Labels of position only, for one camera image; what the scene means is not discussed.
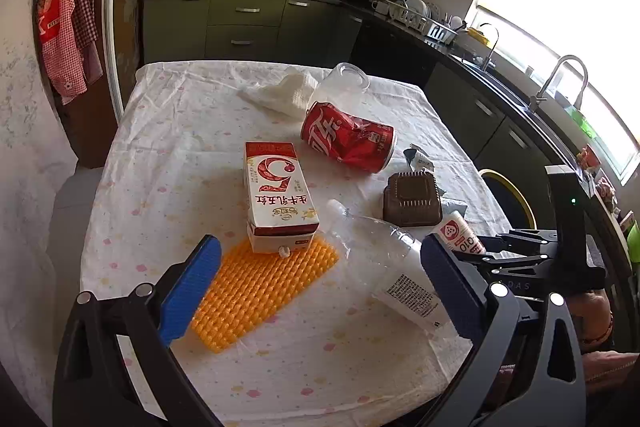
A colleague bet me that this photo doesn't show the clear plastic bottle white label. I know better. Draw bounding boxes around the clear plastic bottle white label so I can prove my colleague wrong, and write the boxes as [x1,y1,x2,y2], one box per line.
[325,199,453,335]

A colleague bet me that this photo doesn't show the white tissue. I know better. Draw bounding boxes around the white tissue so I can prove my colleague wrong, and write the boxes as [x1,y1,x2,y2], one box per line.
[237,73,320,118]

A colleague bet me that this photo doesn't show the yellow rimmed dark bin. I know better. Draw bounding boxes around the yellow rimmed dark bin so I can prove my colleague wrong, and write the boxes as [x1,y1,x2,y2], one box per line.
[477,168,537,233]

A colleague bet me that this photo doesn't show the slim steel faucet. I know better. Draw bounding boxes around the slim steel faucet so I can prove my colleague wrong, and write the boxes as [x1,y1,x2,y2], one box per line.
[477,23,501,72]

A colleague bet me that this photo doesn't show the orange bumpy plastic mat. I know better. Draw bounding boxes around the orange bumpy plastic mat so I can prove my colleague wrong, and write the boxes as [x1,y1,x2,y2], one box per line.
[190,238,341,354]

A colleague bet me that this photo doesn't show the large steel faucet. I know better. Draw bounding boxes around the large steel faucet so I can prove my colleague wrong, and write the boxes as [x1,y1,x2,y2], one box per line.
[530,54,590,112]

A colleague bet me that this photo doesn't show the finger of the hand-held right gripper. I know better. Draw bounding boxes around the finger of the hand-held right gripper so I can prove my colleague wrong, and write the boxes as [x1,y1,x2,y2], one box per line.
[492,229,560,254]
[452,252,551,279]

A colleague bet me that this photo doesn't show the white dish rack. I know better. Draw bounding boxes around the white dish rack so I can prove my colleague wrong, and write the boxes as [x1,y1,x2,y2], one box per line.
[385,0,458,45]

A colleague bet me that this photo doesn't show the grey blue wrapper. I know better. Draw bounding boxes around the grey blue wrapper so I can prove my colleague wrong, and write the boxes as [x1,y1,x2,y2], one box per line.
[439,197,468,218]

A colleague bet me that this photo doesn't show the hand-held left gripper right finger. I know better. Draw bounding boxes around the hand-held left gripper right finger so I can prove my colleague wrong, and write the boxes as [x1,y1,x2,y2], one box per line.
[415,234,586,427]

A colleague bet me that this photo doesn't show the white snack wrapper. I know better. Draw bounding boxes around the white snack wrapper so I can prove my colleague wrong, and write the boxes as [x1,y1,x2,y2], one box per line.
[402,146,436,172]

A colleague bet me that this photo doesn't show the white and red milk carton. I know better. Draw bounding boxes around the white and red milk carton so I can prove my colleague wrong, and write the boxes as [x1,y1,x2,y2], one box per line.
[243,141,321,255]

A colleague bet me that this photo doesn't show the green kitchen cabinets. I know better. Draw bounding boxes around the green kitchen cabinets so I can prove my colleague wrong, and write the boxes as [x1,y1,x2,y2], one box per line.
[142,0,601,228]

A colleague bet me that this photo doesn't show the small red and white bottle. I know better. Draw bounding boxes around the small red and white bottle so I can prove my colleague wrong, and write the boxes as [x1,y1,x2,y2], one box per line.
[432,212,487,258]

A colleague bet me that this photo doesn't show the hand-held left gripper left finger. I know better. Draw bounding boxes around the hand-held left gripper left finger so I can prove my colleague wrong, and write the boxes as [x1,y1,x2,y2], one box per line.
[52,234,223,427]

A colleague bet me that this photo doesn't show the brown plastic container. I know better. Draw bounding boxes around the brown plastic container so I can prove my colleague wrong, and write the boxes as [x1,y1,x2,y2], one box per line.
[382,172,443,228]

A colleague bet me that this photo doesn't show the red checked apron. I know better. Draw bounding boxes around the red checked apron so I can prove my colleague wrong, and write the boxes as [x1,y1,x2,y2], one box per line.
[37,0,88,98]

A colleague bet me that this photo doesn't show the person's right hand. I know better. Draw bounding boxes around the person's right hand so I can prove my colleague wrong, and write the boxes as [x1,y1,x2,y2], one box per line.
[567,289,615,350]

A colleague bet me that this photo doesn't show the red soda can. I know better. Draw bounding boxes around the red soda can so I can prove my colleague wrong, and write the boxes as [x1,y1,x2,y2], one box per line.
[300,101,397,174]

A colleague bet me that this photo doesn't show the glass door with frame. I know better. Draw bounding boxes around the glass door with frame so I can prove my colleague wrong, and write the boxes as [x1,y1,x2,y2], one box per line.
[102,0,166,122]

